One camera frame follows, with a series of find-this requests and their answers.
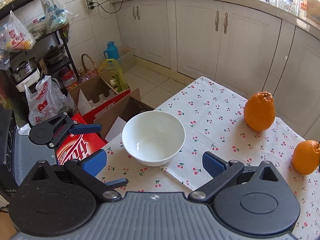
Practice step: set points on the hanging clear plastic bag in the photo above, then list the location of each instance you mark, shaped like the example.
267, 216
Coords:
57, 15

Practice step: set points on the orange without leaf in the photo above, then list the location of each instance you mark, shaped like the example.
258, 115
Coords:
259, 111

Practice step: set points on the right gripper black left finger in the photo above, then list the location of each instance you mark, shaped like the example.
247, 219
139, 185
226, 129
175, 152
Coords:
84, 172

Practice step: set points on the white kitchen cabinets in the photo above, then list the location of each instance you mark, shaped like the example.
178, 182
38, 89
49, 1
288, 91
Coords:
247, 46

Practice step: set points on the cherry print tablecloth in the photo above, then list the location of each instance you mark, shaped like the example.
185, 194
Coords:
212, 116

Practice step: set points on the red cardboard box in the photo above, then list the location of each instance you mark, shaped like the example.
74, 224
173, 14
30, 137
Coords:
81, 146

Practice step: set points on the yellow plastic bag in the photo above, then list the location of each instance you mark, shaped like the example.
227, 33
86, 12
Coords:
114, 74

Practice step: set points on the blue thermos jug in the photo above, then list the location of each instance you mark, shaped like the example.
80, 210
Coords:
111, 51

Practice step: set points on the black metal shelf rack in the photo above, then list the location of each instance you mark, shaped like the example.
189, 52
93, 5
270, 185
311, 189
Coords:
16, 100

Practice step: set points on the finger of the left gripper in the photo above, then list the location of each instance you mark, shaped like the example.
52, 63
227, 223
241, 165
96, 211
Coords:
55, 130
114, 184

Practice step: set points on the white red plastic bag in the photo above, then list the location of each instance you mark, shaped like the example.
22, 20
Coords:
45, 102

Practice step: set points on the wicker basket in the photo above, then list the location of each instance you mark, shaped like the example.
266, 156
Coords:
88, 67

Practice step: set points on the white power strip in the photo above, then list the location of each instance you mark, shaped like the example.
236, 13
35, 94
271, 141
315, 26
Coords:
89, 5

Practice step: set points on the hanging bag with yellow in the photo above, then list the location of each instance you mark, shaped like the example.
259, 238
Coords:
17, 37

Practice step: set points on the brown cardboard box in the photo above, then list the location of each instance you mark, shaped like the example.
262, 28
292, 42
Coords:
99, 103

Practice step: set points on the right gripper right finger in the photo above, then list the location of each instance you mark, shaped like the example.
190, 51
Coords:
224, 174

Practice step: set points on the orange with leaves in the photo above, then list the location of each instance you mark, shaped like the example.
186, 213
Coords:
305, 158

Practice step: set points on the plain white bowl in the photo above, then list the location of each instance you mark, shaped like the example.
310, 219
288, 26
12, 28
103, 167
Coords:
153, 138

